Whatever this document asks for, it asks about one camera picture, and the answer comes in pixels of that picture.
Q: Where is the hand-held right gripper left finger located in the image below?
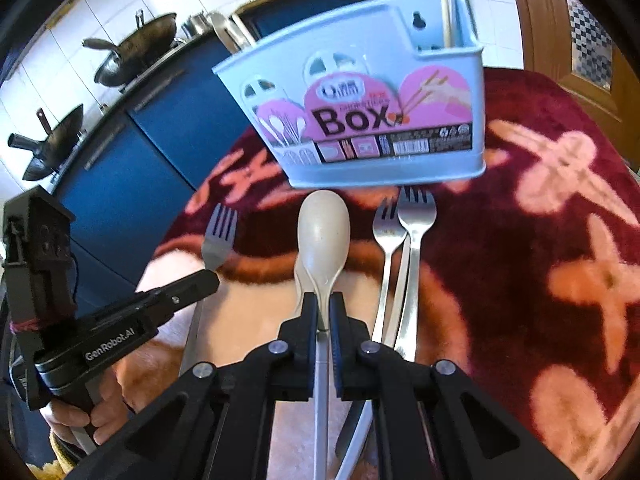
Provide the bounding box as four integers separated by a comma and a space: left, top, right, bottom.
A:
65, 292, 321, 480

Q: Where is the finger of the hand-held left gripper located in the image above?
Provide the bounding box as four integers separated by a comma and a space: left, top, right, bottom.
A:
145, 269, 221, 324

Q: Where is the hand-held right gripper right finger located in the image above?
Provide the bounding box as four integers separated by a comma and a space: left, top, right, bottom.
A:
327, 292, 576, 480

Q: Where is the large metal fork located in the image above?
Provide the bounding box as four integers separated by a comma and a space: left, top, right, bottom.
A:
180, 203, 239, 368

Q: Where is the slim metal fork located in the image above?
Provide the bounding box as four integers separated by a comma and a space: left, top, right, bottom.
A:
369, 197, 408, 348
394, 186, 437, 358

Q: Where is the beige plastic spoon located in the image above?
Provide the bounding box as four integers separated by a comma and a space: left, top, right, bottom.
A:
297, 189, 352, 480

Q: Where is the light blue plastic utensil box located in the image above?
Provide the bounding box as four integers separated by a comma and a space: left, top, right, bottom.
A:
211, 0, 485, 190

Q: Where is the wooden chopstick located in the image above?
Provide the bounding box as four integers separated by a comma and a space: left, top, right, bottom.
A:
434, 0, 451, 47

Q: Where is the person's left hand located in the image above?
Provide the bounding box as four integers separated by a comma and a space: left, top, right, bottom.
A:
47, 366, 133, 442

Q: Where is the small black wok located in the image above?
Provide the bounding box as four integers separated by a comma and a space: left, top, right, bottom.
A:
7, 104, 85, 182

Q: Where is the blue base cabinet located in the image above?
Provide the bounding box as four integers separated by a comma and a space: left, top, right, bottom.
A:
50, 0, 471, 301

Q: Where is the red floral blanket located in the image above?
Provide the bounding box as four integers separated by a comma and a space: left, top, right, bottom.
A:
135, 67, 640, 480

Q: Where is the metal wok spatula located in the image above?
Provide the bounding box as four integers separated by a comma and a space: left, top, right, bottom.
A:
82, 37, 123, 56

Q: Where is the large black wok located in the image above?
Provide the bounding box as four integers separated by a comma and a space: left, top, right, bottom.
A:
82, 10, 179, 90

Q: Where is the metal cup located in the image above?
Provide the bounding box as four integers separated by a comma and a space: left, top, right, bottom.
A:
181, 12, 210, 40

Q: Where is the wooden door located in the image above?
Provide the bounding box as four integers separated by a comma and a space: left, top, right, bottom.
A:
505, 0, 640, 126

